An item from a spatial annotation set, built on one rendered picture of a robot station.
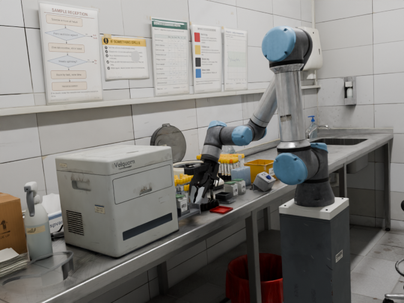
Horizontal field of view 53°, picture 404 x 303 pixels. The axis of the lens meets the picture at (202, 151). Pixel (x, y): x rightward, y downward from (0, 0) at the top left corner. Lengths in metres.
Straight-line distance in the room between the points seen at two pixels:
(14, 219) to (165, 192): 0.49
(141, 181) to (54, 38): 0.83
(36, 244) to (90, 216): 0.18
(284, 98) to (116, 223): 0.68
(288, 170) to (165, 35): 1.19
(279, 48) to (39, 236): 0.96
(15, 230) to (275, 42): 1.03
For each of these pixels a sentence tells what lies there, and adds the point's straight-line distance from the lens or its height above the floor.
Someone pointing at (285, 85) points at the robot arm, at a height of 1.35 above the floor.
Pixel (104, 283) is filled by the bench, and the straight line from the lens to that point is 1.21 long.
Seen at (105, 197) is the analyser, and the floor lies 1.06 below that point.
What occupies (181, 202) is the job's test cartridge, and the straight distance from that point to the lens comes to 1.47.
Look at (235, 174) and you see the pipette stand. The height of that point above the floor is 0.95.
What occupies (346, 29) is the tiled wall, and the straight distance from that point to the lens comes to 4.03.
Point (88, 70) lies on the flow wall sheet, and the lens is 1.95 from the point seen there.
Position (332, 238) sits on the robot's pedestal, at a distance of 1.55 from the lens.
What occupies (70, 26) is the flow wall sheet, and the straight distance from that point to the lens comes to 1.92.
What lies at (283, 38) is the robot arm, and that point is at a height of 1.50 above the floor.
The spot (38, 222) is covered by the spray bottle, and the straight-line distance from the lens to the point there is 1.35.
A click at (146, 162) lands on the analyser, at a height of 1.14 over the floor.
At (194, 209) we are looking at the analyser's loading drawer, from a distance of 1.54.
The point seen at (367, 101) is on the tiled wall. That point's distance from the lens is 3.95.
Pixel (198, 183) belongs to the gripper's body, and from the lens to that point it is 1.57.
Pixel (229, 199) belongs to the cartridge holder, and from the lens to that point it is 1.74.
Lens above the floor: 1.34
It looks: 8 degrees down
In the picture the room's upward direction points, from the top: 4 degrees counter-clockwise
